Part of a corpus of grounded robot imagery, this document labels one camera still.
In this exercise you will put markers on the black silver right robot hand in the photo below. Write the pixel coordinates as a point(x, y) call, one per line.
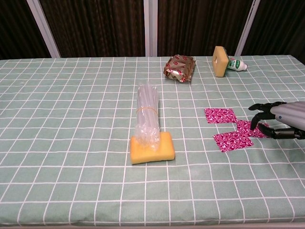
point(289, 113)

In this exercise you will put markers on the flat yellow sponge block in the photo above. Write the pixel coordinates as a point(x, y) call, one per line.
point(164, 150)

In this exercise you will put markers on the green grid-patterned table mat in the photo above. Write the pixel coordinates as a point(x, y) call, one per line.
point(71, 143)

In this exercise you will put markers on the thin yellow rubber band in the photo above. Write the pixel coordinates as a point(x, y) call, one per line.
point(146, 109)

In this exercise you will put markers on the grey aluminium frame post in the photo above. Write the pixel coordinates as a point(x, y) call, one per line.
point(150, 26)
point(44, 28)
point(246, 26)

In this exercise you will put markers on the brown foil snack packet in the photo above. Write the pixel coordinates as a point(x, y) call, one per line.
point(178, 68)

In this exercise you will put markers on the clear plastic straw bundle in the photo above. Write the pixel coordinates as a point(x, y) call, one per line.
point(146, 102)

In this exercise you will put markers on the small white green bottle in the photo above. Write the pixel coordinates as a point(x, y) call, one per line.
point(236, 64)

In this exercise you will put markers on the dark brown pleated curtain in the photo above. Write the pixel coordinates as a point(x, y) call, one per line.
point(95, 26)
point(281, 26)
point(16, 28)
point(200, 23)

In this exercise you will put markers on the tan wooden block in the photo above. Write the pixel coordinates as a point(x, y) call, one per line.
point(220, 69)

